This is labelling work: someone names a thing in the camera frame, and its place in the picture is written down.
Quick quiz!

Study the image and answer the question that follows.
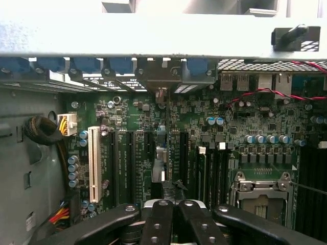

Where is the row of black RAM slots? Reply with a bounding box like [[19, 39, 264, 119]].
[[297, 145, 327, 232], [196, 141, 230, 207]]

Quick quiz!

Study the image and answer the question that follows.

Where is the metal CPU socket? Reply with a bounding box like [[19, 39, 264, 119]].
[[229, 171, 294, 228]]

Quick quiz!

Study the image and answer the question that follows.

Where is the long black expansion slot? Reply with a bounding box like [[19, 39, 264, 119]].
[[126, 130, 136, 204], [179, 131, 190, 186], [109, 129, 120, 205]]

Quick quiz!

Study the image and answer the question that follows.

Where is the short black expansion slot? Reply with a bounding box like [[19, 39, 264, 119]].
[[144, 130, 155, 155]]

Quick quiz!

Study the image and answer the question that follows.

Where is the white expansion slot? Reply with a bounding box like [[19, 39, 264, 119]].
[[88, 126, 103, 204]]

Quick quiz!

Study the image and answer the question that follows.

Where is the thin metal locking lever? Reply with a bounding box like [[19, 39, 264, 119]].
[[290, 180, 327, 196]]

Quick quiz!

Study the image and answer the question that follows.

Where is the green motherboard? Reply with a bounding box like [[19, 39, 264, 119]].
[[63, 88, 327, 230]]

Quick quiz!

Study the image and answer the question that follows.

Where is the white power connector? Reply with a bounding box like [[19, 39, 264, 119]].
[[57, 113, 78, 137]]

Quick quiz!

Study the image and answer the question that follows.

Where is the silver USB port block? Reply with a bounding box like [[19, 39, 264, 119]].
[[219, 72, 250, 92]]

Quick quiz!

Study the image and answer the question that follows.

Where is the silver ethernet port block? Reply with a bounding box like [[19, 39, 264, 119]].
[[257, 73, 293, 100]]

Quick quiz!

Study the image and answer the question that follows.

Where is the black open PC case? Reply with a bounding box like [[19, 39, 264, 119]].
[[0, 0, 327, 245]]

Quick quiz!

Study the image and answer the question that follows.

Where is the black plastic case latch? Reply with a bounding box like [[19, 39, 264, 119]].
[[271, 24, 321, 52]]

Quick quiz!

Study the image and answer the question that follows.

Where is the thin multicoloured wire bundle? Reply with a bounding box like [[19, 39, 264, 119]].
[[48, 201, 72, 226]]

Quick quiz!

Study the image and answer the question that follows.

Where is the black sleeved cable bundle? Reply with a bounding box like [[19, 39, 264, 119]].
[[24, 116, 75, 196]]

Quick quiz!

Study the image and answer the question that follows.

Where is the red and black twisted wire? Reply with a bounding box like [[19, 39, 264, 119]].
[[226, 60, 327, 108]]

